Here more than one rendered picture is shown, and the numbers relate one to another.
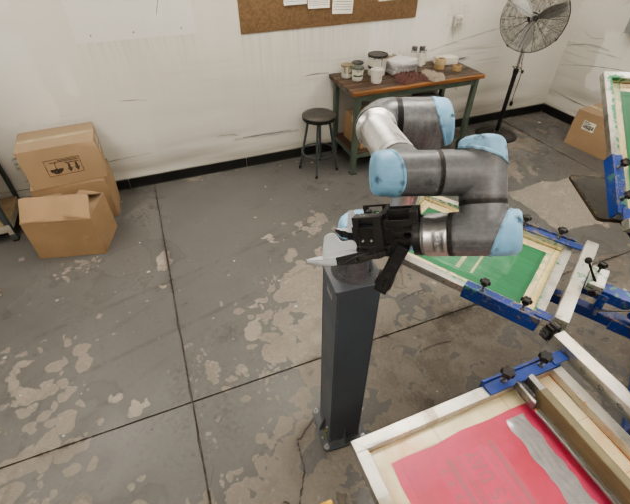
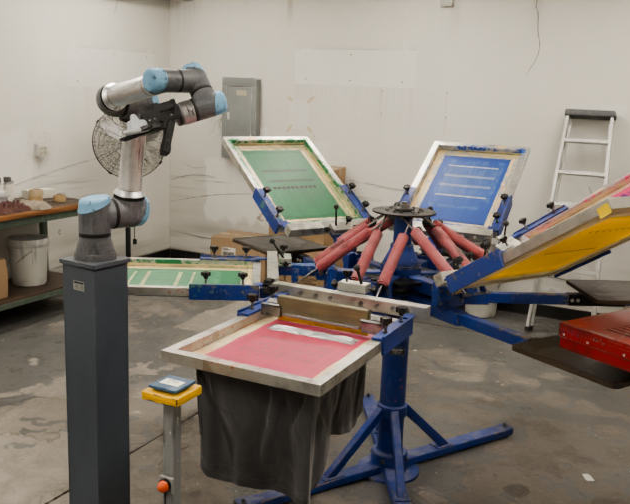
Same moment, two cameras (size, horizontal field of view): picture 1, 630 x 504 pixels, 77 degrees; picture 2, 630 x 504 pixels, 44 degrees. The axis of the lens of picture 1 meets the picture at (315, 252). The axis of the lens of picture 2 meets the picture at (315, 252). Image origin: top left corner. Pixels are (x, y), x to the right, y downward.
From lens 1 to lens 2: 2.05 m
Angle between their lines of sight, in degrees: 47
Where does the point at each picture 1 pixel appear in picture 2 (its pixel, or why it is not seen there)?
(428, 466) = (227, 351)
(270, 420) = not seen: outside the picture
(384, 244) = (162, 119)
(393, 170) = (160, 72)
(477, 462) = (259, 343)
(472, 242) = (206, 104)
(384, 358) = not seen: hidden behind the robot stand
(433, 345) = not seen: hidden behind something
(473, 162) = (192, 71)
